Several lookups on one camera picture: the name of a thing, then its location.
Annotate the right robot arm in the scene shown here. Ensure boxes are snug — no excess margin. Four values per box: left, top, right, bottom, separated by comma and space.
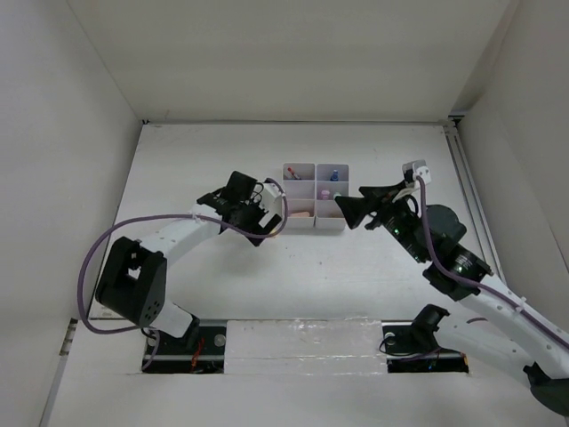
334, 179, 568, 417

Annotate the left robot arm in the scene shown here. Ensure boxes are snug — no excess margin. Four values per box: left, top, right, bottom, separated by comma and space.
95, 171, 288, 353

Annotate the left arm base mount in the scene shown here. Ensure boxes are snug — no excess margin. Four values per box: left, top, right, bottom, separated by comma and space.
141, 319, 228, 375

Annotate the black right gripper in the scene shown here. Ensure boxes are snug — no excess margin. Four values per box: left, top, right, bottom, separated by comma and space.
334, 180, 429, 263

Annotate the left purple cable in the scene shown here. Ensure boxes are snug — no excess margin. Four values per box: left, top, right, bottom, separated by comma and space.
76, 178, 289, 334

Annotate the aluminium rail right side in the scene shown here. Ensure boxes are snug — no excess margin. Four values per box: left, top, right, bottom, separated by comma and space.
441, 116, 504, 279

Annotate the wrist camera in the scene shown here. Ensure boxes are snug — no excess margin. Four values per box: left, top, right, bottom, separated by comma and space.
402, 159, 432, 188
258, 178, 285, 227

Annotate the red gel pen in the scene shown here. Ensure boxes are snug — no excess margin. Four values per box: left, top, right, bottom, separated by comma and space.
287, 167, 302, 181

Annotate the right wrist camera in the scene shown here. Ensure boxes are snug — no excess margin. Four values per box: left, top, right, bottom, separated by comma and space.
402, 159, 432, 188

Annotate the white six-compartment organizer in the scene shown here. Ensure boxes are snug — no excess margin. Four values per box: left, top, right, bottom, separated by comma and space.
282, 162, 349, 231

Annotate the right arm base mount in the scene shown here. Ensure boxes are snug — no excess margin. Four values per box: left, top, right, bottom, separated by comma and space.
378, 304, 469, 374

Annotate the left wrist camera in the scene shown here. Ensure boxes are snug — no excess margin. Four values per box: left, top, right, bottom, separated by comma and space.
258, 178, 285, 227

